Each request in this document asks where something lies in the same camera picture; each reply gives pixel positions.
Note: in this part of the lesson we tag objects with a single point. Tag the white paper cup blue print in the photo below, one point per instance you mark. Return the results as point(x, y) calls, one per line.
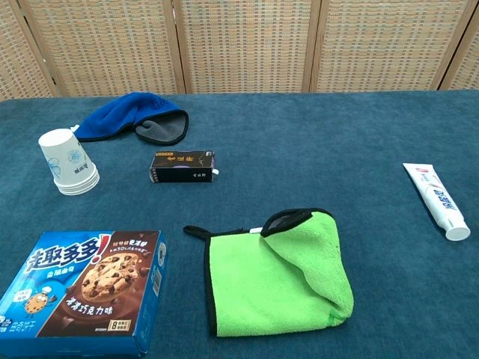
point(56, 149)

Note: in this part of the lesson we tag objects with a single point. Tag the blue chocolate cookie box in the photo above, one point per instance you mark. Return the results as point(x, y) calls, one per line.
point(93, 284)

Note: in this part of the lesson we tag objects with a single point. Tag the nested white paper cups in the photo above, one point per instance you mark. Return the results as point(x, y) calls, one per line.
point(80, 189)

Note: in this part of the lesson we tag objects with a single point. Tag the teal carpet table cover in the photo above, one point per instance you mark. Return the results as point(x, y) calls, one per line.
point(299, 149)

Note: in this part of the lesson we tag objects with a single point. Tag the green microfibre cloth black trim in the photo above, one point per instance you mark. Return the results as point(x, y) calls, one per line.
point(262, 288)

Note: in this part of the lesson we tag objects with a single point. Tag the small black carton gold print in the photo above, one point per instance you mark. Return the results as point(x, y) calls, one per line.
point(179, 168)

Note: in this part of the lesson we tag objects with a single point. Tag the blue and grey cloth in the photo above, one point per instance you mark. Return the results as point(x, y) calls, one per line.
point(119, 116)

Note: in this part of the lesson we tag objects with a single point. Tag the white toothpaste tube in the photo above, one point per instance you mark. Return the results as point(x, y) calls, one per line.
point(439, 198)

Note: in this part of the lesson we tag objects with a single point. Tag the woven rattan screen panel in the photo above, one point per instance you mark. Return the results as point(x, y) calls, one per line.
point(105, 45)
point(247, 45)
point(467, 56)
point(381, 45)
point(15, 56)

